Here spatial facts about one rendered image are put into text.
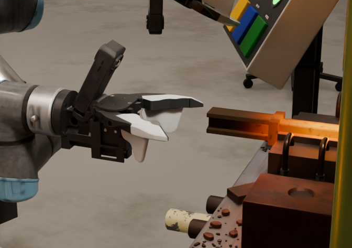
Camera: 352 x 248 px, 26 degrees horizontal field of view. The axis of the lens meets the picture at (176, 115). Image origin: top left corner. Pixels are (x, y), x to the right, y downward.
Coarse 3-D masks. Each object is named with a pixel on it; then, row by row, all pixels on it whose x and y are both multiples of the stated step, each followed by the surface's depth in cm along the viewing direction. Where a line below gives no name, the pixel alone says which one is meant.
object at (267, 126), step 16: (208, 112) 106; (224, 112) 106; (240, 112) 106; (256, 112) 106; (208, 128) 106; (224, 128) 106; (240, 128) 105; (256, 128) 105; (272, 128) 102; (288, 128) 102; (304, 128) 101; (320, 128) 101; (336, 128) 101; (272, 144) 103
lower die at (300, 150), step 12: (312, 120) 109; (324, 120) 109; (336, 120) 109; (276, 144) 100; (300, 144) 100; (312, 144) 100; (336, 144) 99; (276, 156) 97; (300, 156) 96; (312, 156) 96; (276, 168) 98; (288, 168) 97; (300, 168) 97; (312, 168) 96; (324, 168) 96; (324, 180) 96
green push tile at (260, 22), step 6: (258, 18) 148; (252, 24) 150; (258, 24) 147; (264, 24) 143; (252, 30) 148; (258, 30) 145; (264, 30) 143; (246, 36) 150; (252, 36) 146; (258, 36) 144; (246, 42) 148; (252, 42) 144; (240, 48) 150; (246, 48) 146; (252, 48) 144; (246, 54) 145
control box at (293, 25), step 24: (264, 0) 153; (288, 0) 139; (312, 0) 139; (336, 0) 139; (288, 24) 140; (312, 24) 140; (264, 48) 141; (288, 48) 142; (264, 72) 143; (288, 72) 143
